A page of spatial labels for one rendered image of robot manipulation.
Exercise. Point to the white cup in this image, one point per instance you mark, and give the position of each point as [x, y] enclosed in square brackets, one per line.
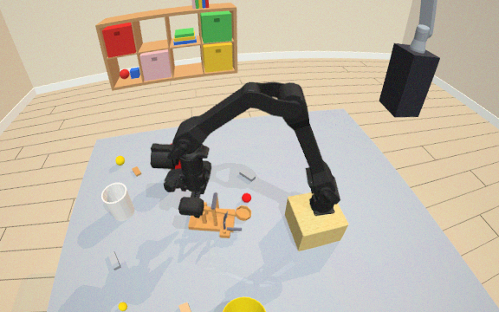
[118, 202]

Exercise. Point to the red ball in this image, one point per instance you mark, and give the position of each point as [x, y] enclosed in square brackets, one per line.
[246, 197]

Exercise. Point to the yellow ball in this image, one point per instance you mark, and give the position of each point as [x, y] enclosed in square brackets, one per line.
[120, 160]
[122, 306]

